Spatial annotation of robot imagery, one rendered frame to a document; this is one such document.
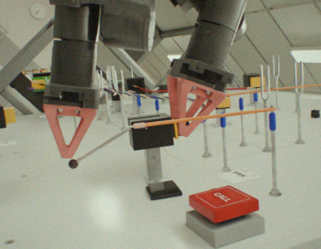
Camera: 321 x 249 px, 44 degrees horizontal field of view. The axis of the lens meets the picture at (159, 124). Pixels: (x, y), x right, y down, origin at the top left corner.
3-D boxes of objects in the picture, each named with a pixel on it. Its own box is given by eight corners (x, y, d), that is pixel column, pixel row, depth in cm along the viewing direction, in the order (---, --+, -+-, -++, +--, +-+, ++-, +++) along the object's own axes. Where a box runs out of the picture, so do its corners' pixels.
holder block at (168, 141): (129, 144, 57) (126, 116, 56) (167, 139, 58) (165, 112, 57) (134, 151, 53) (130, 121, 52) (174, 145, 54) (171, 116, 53)
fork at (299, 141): (308, 142, 68) (306, 59, 65) (299, 144, 67) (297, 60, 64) (299, 141, 69) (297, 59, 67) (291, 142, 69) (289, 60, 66)
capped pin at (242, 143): (248, 146, 69) (246, 97, 68) (239, 147, 69) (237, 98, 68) (246, 143, 71) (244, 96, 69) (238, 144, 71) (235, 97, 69)
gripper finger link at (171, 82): (192, 134, 60) (212, 76, 59) (208, 144, 53) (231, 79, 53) (151, 121, 59) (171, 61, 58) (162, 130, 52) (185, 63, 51)
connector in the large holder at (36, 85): (53, 90, 118) (51, 75, 117) (49, 91, 115) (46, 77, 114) (36, 91, 119) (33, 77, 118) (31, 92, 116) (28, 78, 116)
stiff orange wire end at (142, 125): (124, 128, 42) (124, 123, 42) (273, 110, 45) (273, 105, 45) (125, 130, 41) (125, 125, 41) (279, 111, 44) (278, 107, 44)
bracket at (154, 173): (143, 175, 58) (140, 142, 57) (159, 173, 58) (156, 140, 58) (149, 185, 54) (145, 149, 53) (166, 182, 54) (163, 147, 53)
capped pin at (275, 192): (265, 194, 47) (262, 105, 45) (274, 191, 47) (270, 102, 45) (276, 197, 45) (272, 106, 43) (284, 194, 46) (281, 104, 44)
